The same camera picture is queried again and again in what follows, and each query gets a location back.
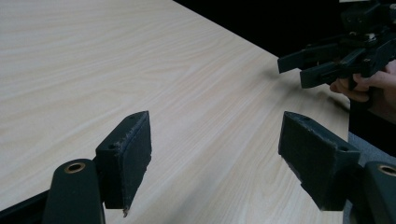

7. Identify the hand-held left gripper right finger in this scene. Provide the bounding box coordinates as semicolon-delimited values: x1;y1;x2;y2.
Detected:
277;110;364;212

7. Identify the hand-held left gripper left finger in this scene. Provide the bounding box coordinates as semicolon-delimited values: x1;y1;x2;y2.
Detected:
94;110;153;218

